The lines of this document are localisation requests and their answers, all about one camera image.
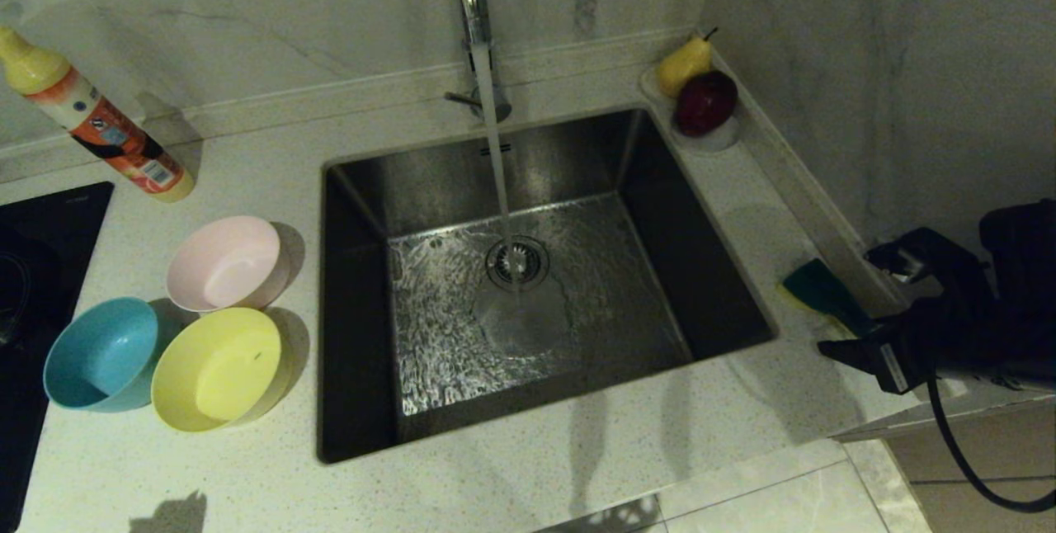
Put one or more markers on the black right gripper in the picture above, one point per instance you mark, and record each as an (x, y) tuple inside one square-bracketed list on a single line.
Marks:
[(949, 335)]

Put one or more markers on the green and yellow sponge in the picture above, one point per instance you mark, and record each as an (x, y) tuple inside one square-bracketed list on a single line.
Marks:
[(825, 290)]

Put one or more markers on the blue plastic bowl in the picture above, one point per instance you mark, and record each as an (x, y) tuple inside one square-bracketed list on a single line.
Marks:
[(99, 356)]

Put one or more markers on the orange label dish soap bottle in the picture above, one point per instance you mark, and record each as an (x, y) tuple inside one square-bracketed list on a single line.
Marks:
[(107, 133)]

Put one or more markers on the stainless steel sink basin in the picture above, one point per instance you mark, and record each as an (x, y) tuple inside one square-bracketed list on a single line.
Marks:
[(660, 269)]

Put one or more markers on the beige wooden cabinet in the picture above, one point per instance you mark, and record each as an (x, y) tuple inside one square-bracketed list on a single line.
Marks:
[(1015, 450)]

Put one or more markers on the small white dish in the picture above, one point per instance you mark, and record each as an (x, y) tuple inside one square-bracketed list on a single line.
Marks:
[(716, 142)]

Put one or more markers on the dark red apple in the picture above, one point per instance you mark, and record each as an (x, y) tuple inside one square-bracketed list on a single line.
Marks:
[(705, 102)]

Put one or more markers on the yellow pear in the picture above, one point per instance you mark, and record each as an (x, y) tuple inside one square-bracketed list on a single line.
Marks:
[(683, 64)]

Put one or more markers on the round metal drain strainer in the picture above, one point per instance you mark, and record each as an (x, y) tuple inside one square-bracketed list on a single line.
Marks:
[(516, 264)]

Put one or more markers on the running water stream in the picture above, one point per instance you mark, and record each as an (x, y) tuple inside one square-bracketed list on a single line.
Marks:
[(495, 145)]

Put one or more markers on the pink plastic bowl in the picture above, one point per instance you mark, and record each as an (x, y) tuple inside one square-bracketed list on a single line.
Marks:
[(227, 265)]

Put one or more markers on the yellow plastic bowl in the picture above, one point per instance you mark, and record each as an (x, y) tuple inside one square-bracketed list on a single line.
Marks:
[(219, 372)]

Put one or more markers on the black induction cooktop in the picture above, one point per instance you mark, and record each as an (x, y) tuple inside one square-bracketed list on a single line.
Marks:
[(33, 269)]

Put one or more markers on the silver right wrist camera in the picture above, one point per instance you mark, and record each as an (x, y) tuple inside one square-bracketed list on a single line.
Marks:
[(907, 269)]

